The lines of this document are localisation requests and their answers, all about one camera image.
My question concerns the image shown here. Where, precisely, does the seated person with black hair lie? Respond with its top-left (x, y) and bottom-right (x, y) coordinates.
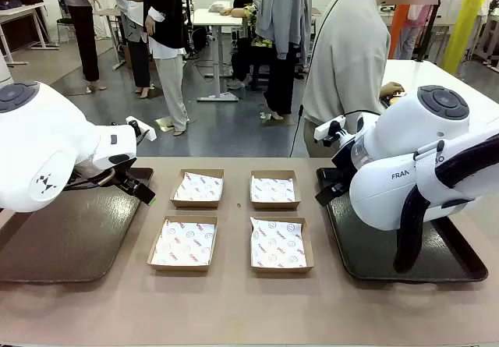
top-left (220, 0), bottom-right (274, 90)

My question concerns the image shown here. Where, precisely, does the person's right hand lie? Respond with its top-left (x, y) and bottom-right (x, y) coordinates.
top-left (380, 82), bottom-right (407, 97)

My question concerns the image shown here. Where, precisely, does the white desk with dark caps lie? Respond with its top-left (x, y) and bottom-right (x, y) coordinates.
top-left (0, 2), bottom-right (59, 66)

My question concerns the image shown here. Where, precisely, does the mannequin with black jacket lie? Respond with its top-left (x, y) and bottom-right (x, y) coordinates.
top-left (142, 0), bottom-right (192, 136)

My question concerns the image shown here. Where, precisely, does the mannequin with blue jacket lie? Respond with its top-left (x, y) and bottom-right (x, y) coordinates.
top-left (51, 0), bottom-right (108, 93)

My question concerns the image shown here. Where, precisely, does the dark brown plastic tray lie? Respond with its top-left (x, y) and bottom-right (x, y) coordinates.
top-left (0, 166), bottom-right (155, 285)

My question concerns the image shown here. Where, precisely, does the black stand pole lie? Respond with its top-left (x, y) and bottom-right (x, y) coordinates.
top-left (412, 0), bottom-right (455, 64)

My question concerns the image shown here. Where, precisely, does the mannequin with grey cardigan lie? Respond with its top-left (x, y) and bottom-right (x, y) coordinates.
top-left (249, 0), bottom-right (317, 121)

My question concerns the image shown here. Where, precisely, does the brown cardboard food box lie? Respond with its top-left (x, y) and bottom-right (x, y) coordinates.
top-left (147, 216), bottom-right (219, 273)
top-left (169, 168), bottom-right (225, 210)
top-left (249, 216), bottom-right (315, 274)
top-left (249, 169), bottom-right (302, 211)

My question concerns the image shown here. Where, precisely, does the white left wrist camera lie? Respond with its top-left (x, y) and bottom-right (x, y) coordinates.
top-left (125, 115), bottom-right (157, 142)

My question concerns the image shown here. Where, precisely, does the yellow hanging cloth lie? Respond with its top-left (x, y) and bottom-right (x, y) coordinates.
top-left (442, 0), bottom-right (495, 76)

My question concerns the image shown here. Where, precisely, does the black camera cable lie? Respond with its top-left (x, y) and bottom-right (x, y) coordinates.
top-left (342, 108), bottom-right (382, 120)

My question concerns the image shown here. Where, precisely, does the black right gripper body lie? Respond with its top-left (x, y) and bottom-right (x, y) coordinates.
top-left (331, 140), bottom-right (356, 187)

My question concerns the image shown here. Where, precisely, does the white standing desk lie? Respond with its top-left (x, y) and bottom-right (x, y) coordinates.
top-left (192, 7), bottom-right (260, 103)

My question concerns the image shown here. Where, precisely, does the black tripod stand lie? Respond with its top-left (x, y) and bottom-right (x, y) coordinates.
top-left (181, 0), bottom-right (198, 58)

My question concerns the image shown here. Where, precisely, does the mannequin with white shirt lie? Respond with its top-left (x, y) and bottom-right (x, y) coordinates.
top-left (113, 0), bottom-right (154, 99)

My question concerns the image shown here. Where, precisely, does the hanging black cable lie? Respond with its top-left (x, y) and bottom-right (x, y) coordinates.
top-left (288, 0), bottom-right (364, 158)

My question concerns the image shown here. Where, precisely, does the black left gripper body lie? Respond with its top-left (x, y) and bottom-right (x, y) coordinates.
top-left (111, 159), bottom-right (138, 187)

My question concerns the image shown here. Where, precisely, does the orange hanging cloth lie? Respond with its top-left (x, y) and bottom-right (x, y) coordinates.
top-left (387, 3), bottom-right (411, 60)

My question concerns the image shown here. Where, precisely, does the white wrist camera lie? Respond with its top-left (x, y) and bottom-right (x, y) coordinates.
top-left (125, 115), bottom-right (157, 142)
top-left (313, 115), bottom-right (347, 147)

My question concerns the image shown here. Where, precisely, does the person in beige sweater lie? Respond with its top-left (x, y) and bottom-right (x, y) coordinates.
top-left (303, 0), bottom-right (440, 158)

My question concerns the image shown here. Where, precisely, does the pink hanging clothing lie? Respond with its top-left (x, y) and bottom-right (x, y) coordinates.
top-left (397, 3), bottom-right (434, 62)

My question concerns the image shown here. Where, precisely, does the gold mannequin base plate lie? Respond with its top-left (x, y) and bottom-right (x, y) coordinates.
top-left (154, 116), bottom-right (177, 133)

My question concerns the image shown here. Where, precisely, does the white side table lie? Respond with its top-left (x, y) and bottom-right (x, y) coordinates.
top-left (380, 58), bottom-right (499, 129)

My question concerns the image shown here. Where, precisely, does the black plastic tray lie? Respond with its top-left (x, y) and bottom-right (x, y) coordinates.
top-left (315, 166), bottom-right (489, 285)

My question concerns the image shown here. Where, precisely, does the small light wood desk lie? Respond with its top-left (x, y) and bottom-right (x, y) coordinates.
top-left (93, 7), bottom-right (128, 71)

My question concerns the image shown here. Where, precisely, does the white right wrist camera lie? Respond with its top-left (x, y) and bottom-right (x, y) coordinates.
top-left (313, 115), bottom-right (347, 147)

